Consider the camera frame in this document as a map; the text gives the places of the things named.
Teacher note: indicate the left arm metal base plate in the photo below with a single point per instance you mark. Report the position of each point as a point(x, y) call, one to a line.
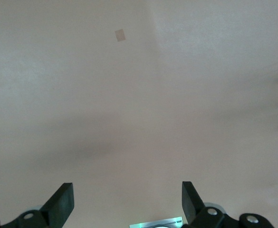
point(156, 222)

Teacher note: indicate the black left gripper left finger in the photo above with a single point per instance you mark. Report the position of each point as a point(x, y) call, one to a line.
point(58, 209)

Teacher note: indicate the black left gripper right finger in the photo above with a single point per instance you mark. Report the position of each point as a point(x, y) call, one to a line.
point(193, 209)

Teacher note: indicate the small brown tape patch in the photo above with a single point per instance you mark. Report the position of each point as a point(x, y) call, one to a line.
point(120, 35)

